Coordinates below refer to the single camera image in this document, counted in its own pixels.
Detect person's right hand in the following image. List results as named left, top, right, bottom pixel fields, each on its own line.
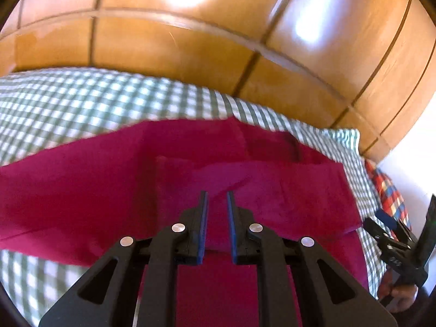
left=387, top=281, right=419, bottom=314

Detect multicoloured checked pillow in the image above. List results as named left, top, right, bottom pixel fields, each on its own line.
left=364, top=158, right=413, bottom=297

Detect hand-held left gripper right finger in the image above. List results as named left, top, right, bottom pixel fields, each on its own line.
left=226, top=191, right=398, bottom=327

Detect wooden panelled wardrobe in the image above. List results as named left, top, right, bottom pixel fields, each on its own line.
left=0, top=0, right=436, bottom=165

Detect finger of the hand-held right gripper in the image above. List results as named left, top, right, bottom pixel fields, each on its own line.
left=363, top=218, right=410, bottom=251
left=375, top=209, right=411, bottom=242

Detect bed with green checked sheet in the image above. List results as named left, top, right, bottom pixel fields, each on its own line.
left=0, top=67, right=390, bottom=327

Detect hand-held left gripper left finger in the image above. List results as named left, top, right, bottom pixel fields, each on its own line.
left=39, top=191, right=208, bottom=327

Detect dark red pants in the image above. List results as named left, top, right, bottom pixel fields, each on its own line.
left=0, top=117, right=373, bottom=327

